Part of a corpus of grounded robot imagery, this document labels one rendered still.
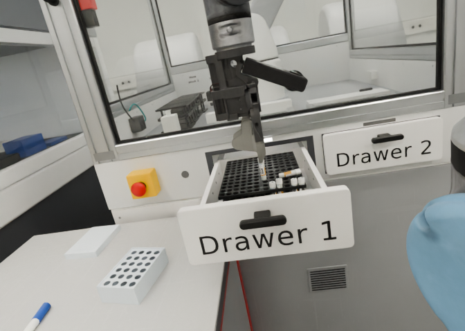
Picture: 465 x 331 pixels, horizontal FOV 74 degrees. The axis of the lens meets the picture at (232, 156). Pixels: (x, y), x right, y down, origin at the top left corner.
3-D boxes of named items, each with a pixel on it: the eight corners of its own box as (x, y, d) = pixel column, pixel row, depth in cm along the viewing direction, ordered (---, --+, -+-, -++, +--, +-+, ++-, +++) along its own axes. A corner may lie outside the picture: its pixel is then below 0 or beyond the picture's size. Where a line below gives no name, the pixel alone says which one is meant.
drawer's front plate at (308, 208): (354, 247, 52) (350, 188, 49) (189, 266, 56) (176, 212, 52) (351, 241, 54) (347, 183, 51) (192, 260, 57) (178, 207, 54)
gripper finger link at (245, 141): (236, 166, 60) (228, 119, 57) (267, 161, 59) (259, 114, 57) (236, 171, 57) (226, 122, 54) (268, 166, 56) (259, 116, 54)
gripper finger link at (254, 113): (254, 138, 58) (246, 93, 56) (263, 137, 58) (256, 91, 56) (254, 144, 54) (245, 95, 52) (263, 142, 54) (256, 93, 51)
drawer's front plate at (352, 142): (442, 158, 79) (443, 117, 75) (327, 175, 82) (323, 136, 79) (438, 156, 80) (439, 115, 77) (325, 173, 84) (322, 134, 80)
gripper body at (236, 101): (221, 116, 61) (209, 54, 58) (263, 109, 60) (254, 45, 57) (216, 125, 54) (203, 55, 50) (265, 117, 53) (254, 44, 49)
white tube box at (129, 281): (139, 305, 57) (133, 288, 56) (102, 302, 59) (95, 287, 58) (169, 262, 68) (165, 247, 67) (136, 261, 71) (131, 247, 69)
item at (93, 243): (97, 257, 75) (95, 251, 75) (66, 260, 77) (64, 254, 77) (121, 228, 87) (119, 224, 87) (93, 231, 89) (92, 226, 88)
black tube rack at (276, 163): (309, 214, 62) (306, 184, 60) (223, 225, 64) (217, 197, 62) (295, 173, 83) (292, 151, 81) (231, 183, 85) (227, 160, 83)
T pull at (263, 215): (287, 225, 48) (286, 217, 47) (239, 230, 49) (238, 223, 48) (285, 213, 51) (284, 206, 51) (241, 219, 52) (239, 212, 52)
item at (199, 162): (475, 158, 80) (478, 102, 75) (108, 210, 92) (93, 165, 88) (358, 103, 170) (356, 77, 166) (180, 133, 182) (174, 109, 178)
